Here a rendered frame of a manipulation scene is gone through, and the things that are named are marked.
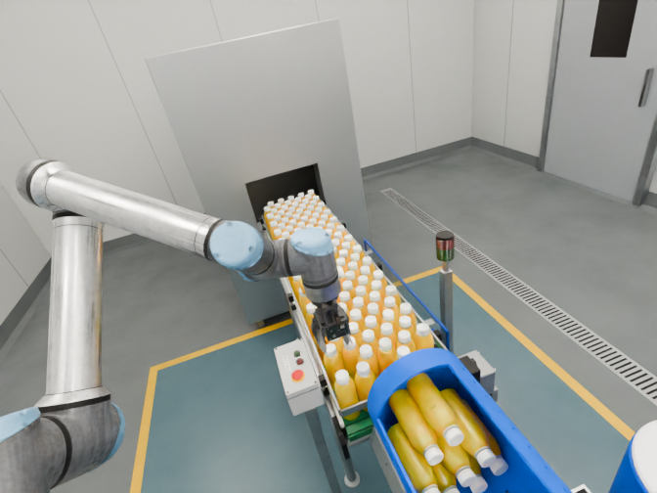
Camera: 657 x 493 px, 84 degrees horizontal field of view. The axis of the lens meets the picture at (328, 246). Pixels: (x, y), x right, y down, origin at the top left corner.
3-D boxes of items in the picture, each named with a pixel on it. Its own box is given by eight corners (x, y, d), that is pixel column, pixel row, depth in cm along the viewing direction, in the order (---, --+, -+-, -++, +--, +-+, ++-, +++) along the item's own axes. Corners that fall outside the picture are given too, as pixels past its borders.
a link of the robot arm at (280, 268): (230, 237, 82) (283, 230, 81) (249, 247, 93) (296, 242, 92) (231, 279, 80) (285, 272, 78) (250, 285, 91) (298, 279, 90)
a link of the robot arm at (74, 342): (7, 497, 77) (27, 171, 95) (76, 467, 94) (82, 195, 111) (71, 491, 75) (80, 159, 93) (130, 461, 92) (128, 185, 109)
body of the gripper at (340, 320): (324, 345, 92) (315, 309, 86) (315, 324, 100) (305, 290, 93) (352, 335, 94) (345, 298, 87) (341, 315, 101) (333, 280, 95)
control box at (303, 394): (293, 417, 110) (284, 394, 105) (281, 368, 127) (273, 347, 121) (325, 404, 111) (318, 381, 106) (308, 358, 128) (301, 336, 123)
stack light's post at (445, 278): (448, 441, 194) (444, 274, 138) (443, 434, 197) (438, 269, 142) (454, 438, 195) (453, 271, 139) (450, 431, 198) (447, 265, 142)
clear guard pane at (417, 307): (448, 412, 159) (446, 332, 135) (374, 307, 225) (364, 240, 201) (449, 412, 159) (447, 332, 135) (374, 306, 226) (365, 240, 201)
